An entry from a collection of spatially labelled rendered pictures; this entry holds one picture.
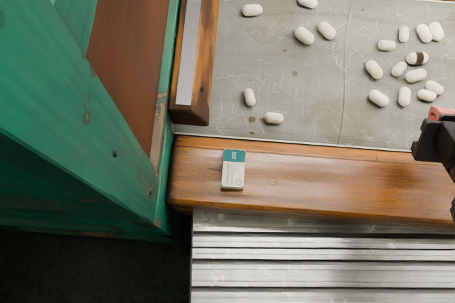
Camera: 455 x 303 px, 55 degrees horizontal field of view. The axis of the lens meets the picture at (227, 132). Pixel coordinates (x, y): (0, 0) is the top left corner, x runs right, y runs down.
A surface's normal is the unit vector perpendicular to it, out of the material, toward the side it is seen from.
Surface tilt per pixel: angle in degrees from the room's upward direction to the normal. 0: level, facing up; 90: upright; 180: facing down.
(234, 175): 0
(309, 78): 0
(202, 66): 67
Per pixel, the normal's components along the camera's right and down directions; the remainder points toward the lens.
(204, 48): 0.93, -0.04
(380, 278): 0.03, -0.28
